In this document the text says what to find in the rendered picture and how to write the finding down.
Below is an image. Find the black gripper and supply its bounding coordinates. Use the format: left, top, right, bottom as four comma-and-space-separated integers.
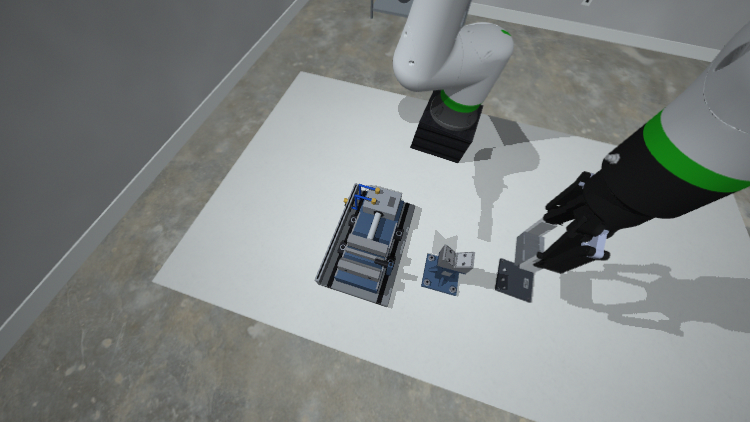
520, 170, 655, 274

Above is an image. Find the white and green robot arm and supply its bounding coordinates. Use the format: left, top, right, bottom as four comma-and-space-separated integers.
393, 0, 750, 219

